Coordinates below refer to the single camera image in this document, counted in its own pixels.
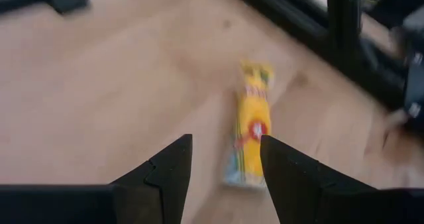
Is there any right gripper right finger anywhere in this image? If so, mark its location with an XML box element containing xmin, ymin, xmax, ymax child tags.
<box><xmin>260</xmin><ymin>135</ymin><xmax>424</xmax><ymax>224</ymax></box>

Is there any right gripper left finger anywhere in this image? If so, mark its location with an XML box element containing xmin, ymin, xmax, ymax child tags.
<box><xmin>0</xmin><ymin>134</ymin><xmax>193</xmax><ymax>224</ymax></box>

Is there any small yellow crayon pack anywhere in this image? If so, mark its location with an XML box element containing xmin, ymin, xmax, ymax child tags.
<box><xmin>223</xmin><ymin>60</ymin><xmax>276</xmax><ymax>188</ymax></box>

